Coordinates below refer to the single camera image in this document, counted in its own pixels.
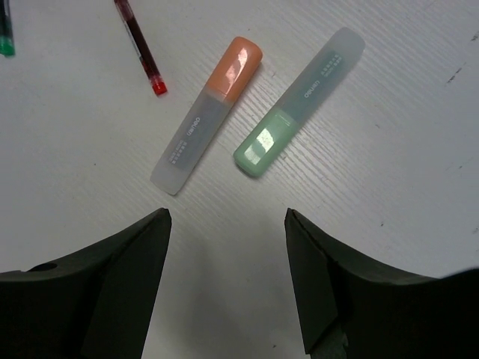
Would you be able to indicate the red gel pen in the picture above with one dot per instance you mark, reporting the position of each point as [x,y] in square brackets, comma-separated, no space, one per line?
[141,47]

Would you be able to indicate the green gel pen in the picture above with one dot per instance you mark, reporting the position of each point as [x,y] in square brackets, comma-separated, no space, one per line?
[6,30]

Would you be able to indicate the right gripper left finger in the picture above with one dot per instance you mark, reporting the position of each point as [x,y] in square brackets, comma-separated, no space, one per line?
[94,303]

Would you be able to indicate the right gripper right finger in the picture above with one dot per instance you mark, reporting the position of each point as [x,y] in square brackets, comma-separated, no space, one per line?
[353,306]

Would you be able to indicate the orange cap highlighter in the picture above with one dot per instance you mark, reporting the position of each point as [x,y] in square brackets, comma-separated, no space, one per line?
[222,89]

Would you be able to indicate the green cap highlighter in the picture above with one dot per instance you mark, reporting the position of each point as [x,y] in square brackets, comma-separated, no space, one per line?
[295,107]

